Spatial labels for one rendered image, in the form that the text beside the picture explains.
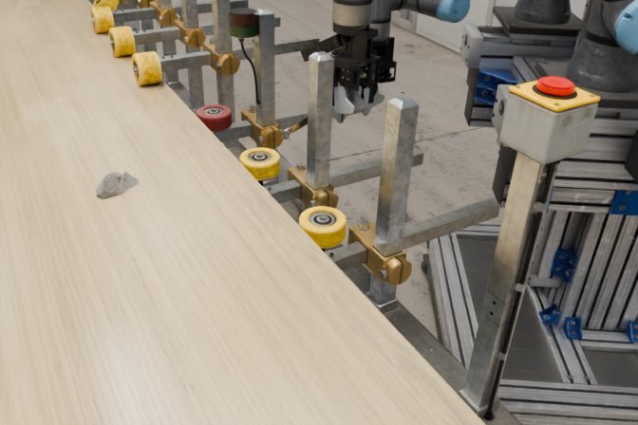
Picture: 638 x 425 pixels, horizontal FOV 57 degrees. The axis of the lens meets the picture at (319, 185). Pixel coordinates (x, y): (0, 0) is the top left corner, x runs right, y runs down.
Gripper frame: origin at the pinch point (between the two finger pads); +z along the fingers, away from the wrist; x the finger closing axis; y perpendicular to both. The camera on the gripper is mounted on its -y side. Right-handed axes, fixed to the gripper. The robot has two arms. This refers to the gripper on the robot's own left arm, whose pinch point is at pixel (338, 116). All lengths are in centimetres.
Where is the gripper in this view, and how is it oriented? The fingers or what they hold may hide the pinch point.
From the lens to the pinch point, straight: 125.7
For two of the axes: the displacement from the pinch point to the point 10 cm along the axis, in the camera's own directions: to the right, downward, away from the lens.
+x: 6.4, -3.7, 6.7
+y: 7.6, 3.5, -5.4
